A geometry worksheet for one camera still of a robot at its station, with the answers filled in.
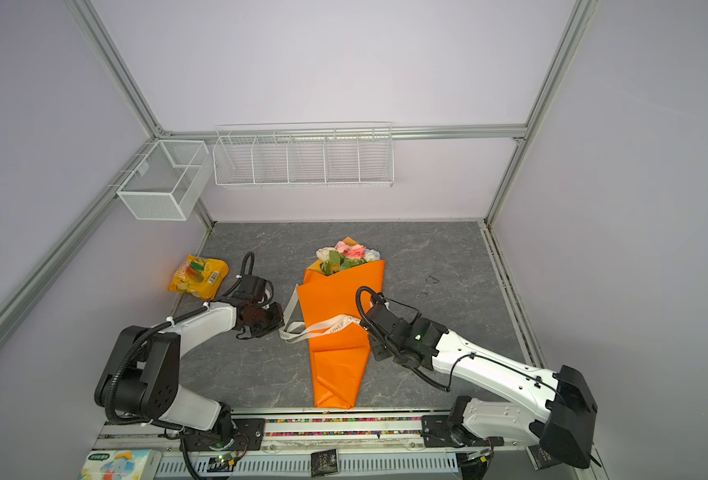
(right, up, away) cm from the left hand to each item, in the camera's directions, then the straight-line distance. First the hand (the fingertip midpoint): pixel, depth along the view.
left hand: (285, 324), depth 91 cm
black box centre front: (+15, -27, -22) cm, 38 cm away
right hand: (+29, 0, -14) cm, 32 cm away
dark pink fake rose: (+21, +22, +9) cm, 31 cm away
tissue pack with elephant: (-30, -25, -25) cm, 46 cm away
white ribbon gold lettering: (+13, 0, -2) cm, 13 cm away
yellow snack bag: (-31, +14, +8) cm, 36 cm away
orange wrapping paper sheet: (+17, -8, -6) cm, 20 cm away
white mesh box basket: (-39, +45, +5) cm, 60 cm away
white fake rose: (+27, +21, +14) cm, 37 cm away
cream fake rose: (+10, +22, +14) cm, 28 cm away
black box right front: (+65, -26, -22) cm, 74 cm away
